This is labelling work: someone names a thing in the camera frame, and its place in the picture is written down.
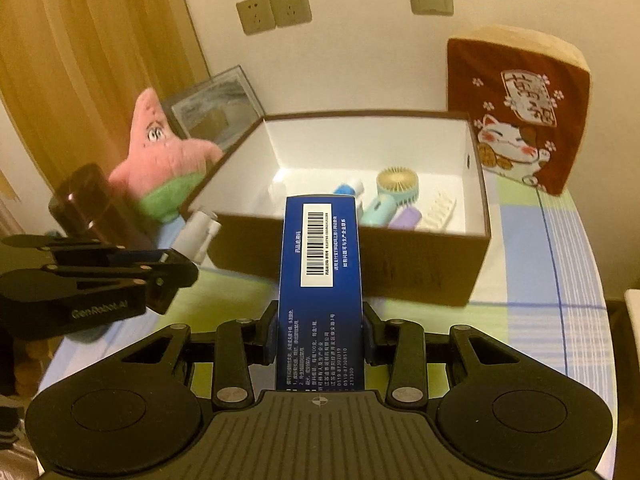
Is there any dark red thermos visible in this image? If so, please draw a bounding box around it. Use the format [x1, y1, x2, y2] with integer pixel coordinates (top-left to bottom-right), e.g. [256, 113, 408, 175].
[48, 162, 161, 345]

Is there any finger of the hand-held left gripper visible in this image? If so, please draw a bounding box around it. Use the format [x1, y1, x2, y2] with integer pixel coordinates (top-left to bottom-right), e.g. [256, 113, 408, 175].
[0, 250, 199, 316]
[0, 234, 173, 270]

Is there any small purple case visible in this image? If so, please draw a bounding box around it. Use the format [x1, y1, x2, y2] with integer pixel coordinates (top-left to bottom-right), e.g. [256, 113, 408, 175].
[389, 207, 423, 231]

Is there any blue medicine box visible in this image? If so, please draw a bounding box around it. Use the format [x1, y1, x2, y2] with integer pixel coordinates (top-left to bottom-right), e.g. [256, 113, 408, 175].
[275, 194, 366, 393]

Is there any green mini hand fan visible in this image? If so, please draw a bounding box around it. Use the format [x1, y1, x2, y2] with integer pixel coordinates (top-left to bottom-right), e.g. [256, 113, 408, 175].
[359, 167, 421, 228]

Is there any picture frame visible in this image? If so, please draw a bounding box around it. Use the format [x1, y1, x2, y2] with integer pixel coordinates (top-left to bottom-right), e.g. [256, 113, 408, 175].
[160, 65, 264, 153]

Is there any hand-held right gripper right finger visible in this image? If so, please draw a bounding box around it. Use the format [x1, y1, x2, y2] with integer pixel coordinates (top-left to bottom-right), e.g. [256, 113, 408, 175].
[362, 301, 526, 407]

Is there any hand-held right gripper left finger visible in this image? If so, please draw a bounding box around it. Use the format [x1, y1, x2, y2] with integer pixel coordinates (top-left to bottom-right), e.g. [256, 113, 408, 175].
[120, 300, 281, 409]

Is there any red lucky cat cushion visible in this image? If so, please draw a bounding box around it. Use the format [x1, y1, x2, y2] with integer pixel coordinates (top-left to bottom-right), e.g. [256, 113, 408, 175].
[446, 25, 592, 196]

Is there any pink starfish plush toy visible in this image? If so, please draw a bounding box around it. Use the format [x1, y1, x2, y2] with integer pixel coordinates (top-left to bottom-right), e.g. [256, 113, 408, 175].
[109, 87, 223, 223]

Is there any white ribbed pill organizer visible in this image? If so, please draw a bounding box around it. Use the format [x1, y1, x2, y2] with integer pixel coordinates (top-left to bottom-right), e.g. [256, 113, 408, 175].
[422, 191, 458, 231]

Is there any black and white tube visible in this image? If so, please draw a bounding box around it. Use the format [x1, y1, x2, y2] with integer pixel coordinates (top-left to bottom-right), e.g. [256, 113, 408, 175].
[174, 210, 222, 267]

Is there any brown cardboard box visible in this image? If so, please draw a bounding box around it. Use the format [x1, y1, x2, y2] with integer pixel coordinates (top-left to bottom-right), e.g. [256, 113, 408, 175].
[180, 111, 493, 308]

